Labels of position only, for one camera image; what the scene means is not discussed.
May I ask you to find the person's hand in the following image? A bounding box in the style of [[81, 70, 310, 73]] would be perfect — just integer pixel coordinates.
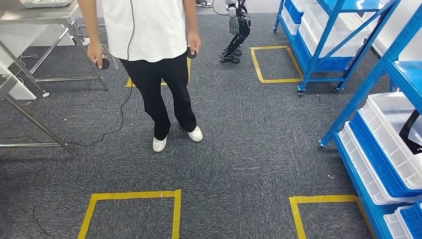
[[87, 41, 106, 69], [187, 31, 202, 56]]

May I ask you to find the blue metal shelf rack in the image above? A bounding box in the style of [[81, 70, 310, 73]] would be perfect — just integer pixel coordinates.
[[273, 0, 400, 97], [318, 0, 422, 239]]

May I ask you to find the black curved part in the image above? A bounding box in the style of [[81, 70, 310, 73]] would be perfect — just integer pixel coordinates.
[[398, 110, 422, 155]]

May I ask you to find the black humanoid robot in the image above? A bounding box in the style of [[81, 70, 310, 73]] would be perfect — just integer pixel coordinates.
[[219, 0, 252, 64]]

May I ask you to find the yellow floor tape marking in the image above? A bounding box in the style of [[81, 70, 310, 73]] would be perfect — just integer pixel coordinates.
[[249, 45, 304, 84], [289, 194, 376, 239]]

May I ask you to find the light grey tray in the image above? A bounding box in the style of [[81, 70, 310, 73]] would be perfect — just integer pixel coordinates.
[[19, 0, 75, 9]]

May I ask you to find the white cabinet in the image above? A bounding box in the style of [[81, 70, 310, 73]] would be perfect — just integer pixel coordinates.
[[0, 23, 76, 48]]

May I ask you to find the translucent white bin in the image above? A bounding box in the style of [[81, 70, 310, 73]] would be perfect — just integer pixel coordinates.
[[298, 2, 373, 59]]

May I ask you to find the large blue bin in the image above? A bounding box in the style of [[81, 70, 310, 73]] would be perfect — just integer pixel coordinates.
[[294, 29, 354, 72]]

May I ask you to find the black floor cable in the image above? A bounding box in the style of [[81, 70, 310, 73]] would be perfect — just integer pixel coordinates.
[[64, 0, 136, 148]]

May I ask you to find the steel frame table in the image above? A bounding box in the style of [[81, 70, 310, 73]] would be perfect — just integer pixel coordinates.
[[0, 0, 110, 98]]

